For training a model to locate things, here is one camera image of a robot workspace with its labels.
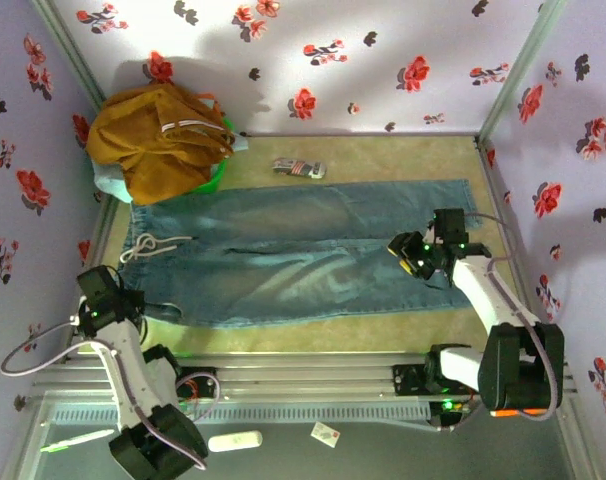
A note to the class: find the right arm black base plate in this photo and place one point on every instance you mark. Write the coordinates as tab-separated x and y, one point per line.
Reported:
408	380

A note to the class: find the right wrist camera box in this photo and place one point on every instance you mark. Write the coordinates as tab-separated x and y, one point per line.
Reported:
449	225

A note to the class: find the mustard brown trousers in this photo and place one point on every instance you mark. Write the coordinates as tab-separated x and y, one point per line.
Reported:
133	145

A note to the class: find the white and red card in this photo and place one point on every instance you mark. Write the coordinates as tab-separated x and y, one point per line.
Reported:
325	434

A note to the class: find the blue denim trousers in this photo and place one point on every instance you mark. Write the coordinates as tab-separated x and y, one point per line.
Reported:
283	250

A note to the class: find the green plastic basket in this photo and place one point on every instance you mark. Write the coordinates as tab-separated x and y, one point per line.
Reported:
214	181

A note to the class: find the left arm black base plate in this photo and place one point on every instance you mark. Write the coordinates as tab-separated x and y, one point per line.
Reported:
209	386

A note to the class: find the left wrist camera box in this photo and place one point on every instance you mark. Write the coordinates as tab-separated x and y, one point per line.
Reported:
95	282

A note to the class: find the aluminium frame post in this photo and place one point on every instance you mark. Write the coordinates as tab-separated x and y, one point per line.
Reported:
523	65

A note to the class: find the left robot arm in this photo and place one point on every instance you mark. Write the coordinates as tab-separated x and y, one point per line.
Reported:
128	370

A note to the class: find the white oblong remote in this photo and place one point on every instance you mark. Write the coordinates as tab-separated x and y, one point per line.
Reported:
233	441

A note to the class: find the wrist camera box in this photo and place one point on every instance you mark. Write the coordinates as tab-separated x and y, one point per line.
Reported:
95	282
449	225

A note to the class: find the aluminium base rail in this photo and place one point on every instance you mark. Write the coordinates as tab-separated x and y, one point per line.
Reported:
308	375

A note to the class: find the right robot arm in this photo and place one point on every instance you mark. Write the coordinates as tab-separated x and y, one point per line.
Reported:
483	295

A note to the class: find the right controller board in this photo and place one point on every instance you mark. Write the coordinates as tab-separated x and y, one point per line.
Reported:
448	406

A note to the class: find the orange marker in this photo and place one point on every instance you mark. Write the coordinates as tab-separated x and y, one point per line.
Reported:
503	414

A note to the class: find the green and white pen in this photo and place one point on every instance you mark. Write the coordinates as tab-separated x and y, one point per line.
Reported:
78	440

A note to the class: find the small printed toy car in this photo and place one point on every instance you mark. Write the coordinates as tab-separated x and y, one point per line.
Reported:
299	168

